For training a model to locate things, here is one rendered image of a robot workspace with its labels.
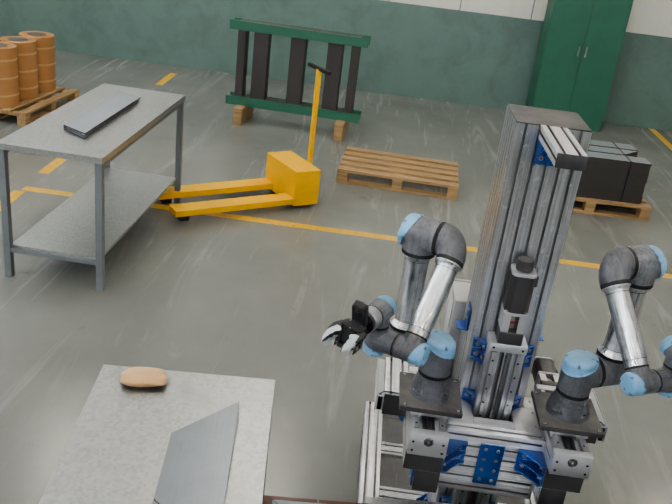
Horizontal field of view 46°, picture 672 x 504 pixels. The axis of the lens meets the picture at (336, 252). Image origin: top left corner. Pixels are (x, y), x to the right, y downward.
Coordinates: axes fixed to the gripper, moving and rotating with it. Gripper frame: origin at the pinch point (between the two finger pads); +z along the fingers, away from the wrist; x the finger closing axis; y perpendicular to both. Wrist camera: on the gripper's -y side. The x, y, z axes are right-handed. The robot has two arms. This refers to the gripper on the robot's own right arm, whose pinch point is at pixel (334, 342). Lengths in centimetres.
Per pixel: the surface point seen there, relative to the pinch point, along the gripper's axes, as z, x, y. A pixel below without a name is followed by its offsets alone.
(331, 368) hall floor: -191, 75, 158
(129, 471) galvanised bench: 41, 34, 46
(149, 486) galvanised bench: 42, 25, 44
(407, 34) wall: -886, 381, 112
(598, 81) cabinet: -944, 116, 95
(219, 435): 14.5, 22.5, 41.7
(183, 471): 34, 20, 41
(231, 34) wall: -776, 601, 174
